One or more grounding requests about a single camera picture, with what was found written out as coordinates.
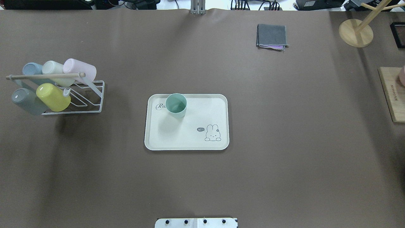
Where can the cream rabbit tray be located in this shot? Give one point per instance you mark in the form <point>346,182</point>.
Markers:
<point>205,125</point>

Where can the green cup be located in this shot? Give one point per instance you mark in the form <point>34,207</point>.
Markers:
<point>176,104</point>

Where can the pink cup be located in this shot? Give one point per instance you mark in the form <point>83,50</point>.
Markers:
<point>72,65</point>

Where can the yellow cup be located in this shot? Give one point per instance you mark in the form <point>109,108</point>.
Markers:
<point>53,97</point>

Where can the cream white cup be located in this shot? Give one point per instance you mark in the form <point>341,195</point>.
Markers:
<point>52,67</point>

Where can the light blue cup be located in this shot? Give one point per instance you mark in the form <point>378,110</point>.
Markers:
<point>35,69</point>

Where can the grey cup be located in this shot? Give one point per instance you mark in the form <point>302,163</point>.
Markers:
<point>28,101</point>

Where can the dark square tray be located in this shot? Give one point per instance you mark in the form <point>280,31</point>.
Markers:
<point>398,31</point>

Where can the grey folded cloth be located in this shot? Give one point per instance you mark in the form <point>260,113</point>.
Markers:
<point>272,37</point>

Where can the wooden mug tree stand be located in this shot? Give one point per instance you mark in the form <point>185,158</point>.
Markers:
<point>358,33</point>

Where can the wooden cutting board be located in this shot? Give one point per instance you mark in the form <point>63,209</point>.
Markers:
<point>394,92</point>

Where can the pink bowl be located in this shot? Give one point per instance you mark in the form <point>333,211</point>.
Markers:
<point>402,76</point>

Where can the aluminium frame post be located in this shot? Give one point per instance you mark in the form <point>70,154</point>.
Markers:
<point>197,7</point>

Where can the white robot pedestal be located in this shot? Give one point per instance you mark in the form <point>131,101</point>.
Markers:
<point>196,223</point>

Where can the white wire cup rack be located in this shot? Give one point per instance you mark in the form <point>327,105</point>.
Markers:
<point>86,97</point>

